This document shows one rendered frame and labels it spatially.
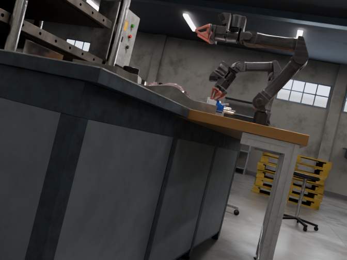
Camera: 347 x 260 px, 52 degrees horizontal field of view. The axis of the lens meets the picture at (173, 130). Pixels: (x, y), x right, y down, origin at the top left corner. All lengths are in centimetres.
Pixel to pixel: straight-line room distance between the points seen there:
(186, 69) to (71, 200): 1118
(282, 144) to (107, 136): 67
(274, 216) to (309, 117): 1013
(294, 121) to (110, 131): 1054
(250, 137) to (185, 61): 1078
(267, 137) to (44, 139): 81
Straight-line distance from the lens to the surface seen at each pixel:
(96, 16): 229
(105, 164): 107
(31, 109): 100
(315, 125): 1148
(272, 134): 137
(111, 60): 235
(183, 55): 1219
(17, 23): 180
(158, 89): 163
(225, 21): 178
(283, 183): 140
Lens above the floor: 69
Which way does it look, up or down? 1 degrees up
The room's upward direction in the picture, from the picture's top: 14 degrees clockwise
